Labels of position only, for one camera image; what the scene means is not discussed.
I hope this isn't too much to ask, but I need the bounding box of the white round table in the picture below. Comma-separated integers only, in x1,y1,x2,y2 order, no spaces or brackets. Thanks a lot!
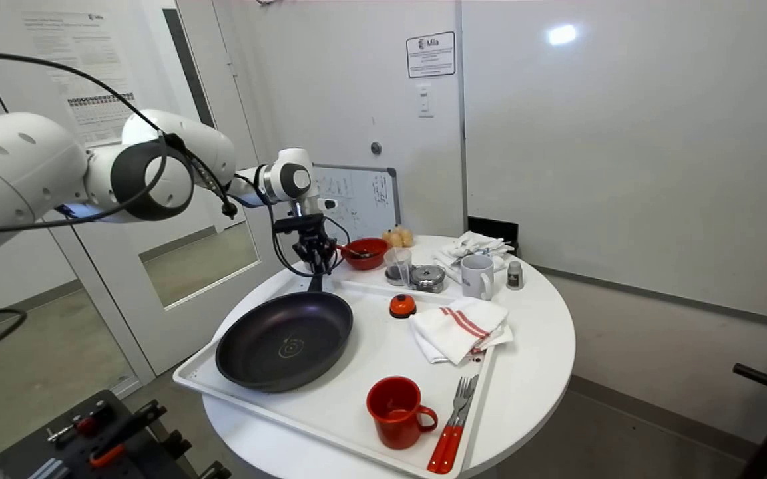
198,231,577,479

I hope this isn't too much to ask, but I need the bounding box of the red bowl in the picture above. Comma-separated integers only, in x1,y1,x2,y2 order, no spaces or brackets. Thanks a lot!
339,237,392,273

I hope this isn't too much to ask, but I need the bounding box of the black frying pan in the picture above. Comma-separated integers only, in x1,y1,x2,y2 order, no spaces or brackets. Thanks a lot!
212,263,356,397

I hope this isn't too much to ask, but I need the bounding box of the white plastic tray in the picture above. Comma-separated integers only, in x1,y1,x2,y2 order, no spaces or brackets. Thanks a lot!
171,263,499,479

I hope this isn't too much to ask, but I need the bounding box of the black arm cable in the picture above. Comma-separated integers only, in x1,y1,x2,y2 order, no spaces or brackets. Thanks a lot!
0,51,352,280

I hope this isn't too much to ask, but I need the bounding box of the black perforated robot table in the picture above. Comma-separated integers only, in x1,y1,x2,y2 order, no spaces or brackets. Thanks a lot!
0,389,231,479

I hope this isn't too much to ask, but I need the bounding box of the small orange round shaker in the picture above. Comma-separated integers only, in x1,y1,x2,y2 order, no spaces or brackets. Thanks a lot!
385,293,421,322

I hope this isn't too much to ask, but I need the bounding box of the large white wall board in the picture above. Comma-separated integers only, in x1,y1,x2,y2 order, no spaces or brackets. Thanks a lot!
457,0,767,328

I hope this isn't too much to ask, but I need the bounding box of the tan round food item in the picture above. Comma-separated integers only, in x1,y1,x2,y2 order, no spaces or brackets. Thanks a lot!
381,225,416,251

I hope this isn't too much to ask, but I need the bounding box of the red mug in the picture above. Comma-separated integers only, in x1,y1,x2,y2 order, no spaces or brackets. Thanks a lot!
366,372,440,453

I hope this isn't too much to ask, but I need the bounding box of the silver metal bar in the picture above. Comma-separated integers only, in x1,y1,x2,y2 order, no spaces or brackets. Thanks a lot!
23,454,70,479

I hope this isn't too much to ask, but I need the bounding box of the white light switch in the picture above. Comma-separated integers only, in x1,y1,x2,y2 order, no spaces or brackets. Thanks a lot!
413,82,440,122

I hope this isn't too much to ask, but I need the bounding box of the small metal bowl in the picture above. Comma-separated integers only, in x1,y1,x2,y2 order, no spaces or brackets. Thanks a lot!
408,263,447,295

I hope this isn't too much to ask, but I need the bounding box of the white ceramic mug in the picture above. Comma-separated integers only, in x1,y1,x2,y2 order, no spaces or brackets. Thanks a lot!
457,252,500,304

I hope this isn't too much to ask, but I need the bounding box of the black box at wall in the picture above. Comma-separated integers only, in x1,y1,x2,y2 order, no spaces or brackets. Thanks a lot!
464,213,521,256

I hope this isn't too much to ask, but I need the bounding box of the white door with window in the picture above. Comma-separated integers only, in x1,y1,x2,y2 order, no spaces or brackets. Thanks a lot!
0,0,314,384

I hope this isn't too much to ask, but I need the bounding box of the red handled fork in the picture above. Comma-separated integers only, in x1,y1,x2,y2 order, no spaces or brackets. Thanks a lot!
440,370,484,477

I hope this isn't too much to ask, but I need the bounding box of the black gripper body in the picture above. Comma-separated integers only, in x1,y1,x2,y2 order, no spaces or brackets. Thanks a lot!
271,204,340,252

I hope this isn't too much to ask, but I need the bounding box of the white towel with red stripes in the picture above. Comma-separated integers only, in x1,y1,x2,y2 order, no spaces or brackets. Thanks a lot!
408,295,515,368

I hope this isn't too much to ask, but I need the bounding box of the paper notice on door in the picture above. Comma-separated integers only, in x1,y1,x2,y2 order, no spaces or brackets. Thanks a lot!
65,87,140,144

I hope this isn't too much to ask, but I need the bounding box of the white wall sign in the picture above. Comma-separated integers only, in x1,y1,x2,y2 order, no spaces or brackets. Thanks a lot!
403,28,457,82

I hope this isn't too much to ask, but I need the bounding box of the silver fork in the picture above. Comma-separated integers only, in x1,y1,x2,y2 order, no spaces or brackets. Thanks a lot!
423,380,473,477

